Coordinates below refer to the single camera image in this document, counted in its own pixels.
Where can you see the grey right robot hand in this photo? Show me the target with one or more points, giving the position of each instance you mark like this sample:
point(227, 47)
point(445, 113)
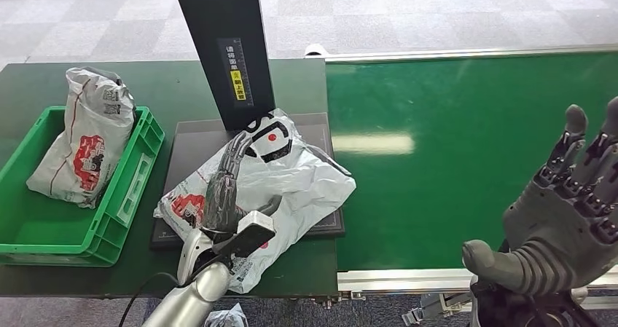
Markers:
point(555, 238)

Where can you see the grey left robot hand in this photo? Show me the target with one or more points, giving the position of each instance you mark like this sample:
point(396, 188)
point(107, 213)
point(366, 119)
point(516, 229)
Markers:
point(219, 194)

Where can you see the white plastic parcel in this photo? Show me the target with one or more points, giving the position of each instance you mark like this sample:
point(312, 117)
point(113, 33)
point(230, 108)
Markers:
point(289, 180)
point(82, 146)

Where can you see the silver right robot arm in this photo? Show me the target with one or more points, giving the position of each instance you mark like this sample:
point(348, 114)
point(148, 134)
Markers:
point(512, 310)

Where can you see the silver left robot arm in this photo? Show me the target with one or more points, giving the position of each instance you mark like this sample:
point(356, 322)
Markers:
point(193, 296)

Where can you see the black inbound scanner machine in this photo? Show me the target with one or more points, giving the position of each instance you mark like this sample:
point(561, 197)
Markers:
point(212, 25)

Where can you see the green conveyor belt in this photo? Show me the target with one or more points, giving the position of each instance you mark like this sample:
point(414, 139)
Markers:
point(434, 98)

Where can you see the crumpled grey plastic bag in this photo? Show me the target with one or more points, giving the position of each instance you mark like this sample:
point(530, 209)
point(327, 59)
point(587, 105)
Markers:
point(227, 317)

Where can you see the white plastic parcel, red print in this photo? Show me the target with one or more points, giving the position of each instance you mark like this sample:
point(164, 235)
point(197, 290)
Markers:
point(82, 146)

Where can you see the green plastic crate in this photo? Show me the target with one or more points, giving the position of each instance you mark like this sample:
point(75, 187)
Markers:
point(58, 233)

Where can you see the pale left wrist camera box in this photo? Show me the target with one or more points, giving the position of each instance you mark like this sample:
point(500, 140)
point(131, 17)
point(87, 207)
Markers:
point(251, 233)

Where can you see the metal conveyor support bracket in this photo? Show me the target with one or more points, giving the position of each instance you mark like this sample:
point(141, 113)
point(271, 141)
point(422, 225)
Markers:
point(427, 310)

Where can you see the aluminium conveyor side rail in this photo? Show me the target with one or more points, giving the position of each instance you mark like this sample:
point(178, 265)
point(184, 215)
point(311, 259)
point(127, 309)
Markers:
point(400, 279)
point(458, 52)

